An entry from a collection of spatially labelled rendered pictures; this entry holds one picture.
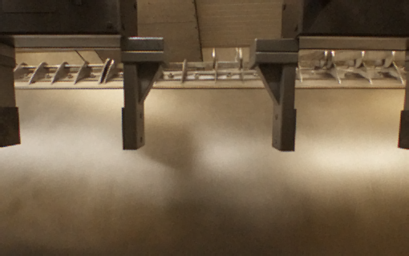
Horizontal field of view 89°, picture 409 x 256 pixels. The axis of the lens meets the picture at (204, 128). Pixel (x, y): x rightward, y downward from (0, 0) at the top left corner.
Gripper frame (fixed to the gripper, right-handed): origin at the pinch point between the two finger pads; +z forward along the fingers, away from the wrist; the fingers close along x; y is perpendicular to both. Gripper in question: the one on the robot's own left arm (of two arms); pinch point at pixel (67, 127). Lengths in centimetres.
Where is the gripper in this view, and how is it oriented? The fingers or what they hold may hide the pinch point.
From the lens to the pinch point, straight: 24.9
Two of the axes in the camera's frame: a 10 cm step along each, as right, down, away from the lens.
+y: 0.1, -0.9, 10.0
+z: -0.1, 10.0, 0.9
